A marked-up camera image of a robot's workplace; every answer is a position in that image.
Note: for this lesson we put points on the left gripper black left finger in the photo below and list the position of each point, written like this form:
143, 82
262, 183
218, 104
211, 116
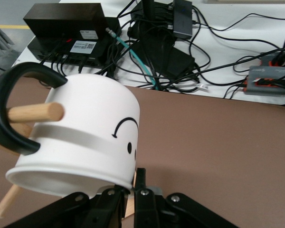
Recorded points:
104, 209

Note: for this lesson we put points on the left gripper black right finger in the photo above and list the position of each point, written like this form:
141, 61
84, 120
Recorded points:
147, 209

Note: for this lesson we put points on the brown table mat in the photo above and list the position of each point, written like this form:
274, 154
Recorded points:
204, 142

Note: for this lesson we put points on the wooden mug rack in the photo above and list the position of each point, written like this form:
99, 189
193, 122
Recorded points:
38, 112

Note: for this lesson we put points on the flat black power adapter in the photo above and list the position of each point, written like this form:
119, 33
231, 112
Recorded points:
171, 59

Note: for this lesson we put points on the flat black computer with label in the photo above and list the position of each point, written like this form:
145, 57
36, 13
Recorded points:
42, 51

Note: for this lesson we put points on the large grey orange device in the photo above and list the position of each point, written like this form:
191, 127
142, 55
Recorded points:
266, 83

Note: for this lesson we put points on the grey usb hub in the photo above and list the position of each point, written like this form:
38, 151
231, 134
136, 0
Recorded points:
181, 23

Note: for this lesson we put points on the small grey orange device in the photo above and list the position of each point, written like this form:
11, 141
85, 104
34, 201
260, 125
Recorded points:
267, 60

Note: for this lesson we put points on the grey chair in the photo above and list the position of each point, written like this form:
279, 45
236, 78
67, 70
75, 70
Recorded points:
0, 47

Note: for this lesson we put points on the black rectangular box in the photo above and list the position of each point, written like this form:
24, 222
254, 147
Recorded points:
61, 19

